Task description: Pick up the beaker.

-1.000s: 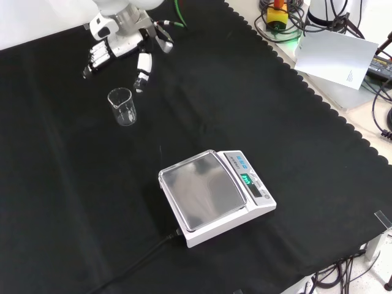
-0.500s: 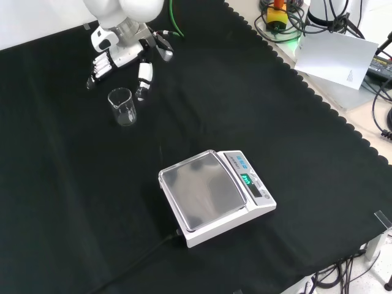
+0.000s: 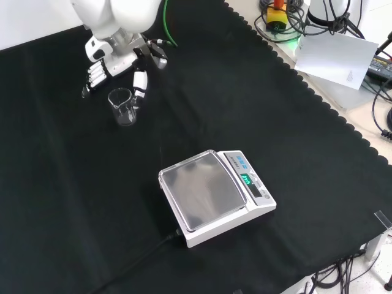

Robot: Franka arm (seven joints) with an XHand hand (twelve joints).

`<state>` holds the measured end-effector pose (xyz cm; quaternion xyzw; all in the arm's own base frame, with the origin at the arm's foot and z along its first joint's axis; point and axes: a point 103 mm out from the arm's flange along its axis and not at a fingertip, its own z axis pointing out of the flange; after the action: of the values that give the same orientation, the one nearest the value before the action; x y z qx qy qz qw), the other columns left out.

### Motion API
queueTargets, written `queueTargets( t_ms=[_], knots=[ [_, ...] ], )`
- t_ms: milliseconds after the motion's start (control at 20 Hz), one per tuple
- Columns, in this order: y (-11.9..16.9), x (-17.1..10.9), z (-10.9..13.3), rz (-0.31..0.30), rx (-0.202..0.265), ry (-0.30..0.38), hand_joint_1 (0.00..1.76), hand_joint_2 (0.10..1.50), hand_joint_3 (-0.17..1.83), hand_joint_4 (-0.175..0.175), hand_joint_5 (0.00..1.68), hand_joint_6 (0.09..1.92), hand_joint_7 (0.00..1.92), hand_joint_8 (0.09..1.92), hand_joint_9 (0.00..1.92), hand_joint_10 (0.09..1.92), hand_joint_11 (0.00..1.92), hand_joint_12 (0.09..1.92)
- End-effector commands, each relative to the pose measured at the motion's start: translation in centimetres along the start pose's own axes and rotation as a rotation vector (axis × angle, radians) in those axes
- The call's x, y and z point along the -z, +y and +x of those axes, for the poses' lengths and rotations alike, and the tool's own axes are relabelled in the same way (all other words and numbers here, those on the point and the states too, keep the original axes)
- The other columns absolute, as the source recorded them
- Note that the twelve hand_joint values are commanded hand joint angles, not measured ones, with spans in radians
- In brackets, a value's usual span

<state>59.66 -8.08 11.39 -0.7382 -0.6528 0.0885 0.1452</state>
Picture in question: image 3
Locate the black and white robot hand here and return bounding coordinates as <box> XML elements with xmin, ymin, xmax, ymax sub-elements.
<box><xmin>81</xmin><ymin>34</ymin><xmax>169</xmax><ymax>111</ymax></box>

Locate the clear glass beaker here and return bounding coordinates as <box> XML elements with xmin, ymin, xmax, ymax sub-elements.
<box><xmin>107</xmin><ymin>87</ymin><xmax>138</xmax><ymax>127</ymax></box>

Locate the white electronic balance steel pan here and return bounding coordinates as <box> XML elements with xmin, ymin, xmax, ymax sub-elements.
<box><xmin>157</xmin><ymin>149</ymin><xmax>278</xmax><ymax>249</ymax></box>

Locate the yellow stop button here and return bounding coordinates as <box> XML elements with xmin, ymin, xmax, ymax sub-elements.
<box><xmin>265</xmin><ymin>0</ymin><xmax>290</xmax><ymax>33</ymax></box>

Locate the black table cloth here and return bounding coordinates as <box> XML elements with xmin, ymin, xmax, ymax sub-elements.
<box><xmin>0</xmin><ymin>0</ymin><xmax>392</xmax><ymax>294</ymax></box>

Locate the pale board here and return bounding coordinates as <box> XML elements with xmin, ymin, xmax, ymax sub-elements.
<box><xmin>293</xmin><ymin>32</ymin><xmax>380</xmax><ymax>91</ymax></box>

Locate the black power adapter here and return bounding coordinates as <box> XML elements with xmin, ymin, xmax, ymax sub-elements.
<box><xmin>366</xmin><ymin>54</ymin><xmax>392</xmax><ymax>79</ymax></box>

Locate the clear cloth clip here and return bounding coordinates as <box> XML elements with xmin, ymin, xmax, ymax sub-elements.
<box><xmin>373</xmin><ymin>210</ymin><xmax>392</xmax><ymax>230</ymax></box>

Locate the green cable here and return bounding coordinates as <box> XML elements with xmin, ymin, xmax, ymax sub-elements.
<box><xmin>162</xmin><ymin>0</ymin><xmax>179</xmax><ymax>48</ymax></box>

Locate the black balance power cable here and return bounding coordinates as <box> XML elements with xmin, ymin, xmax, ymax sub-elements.
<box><xmin>88</xmin><ymin>228</ymin><xmax>184</xmax><ymax>294</ymax></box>

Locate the black coiled cable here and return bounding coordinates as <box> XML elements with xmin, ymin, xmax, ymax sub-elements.
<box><xmin>371</xmin><ymin>88</ymin><xmax>392</xmax><ymax>139</ymax></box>

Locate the black floor cable bundle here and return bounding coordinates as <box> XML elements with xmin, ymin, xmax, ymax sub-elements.
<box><xmin>306</xmin><ymin>249</ymin><xmax>392</xmax><ymax>294</ymax></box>

